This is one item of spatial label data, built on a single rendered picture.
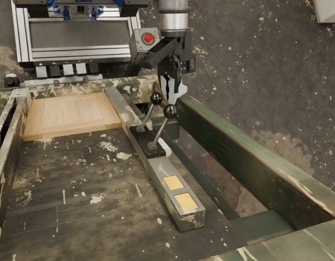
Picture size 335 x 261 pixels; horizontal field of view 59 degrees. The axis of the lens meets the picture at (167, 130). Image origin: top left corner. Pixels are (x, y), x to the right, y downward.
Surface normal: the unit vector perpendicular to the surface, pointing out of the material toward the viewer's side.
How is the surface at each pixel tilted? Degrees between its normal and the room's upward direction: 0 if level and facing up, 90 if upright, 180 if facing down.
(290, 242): 60
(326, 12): 90
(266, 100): 0
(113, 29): 0
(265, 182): 90
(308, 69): 0
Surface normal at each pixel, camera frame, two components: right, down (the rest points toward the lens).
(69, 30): 0.27, -0.14
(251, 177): -0.94, 0.15
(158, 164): -0.02, -0.92
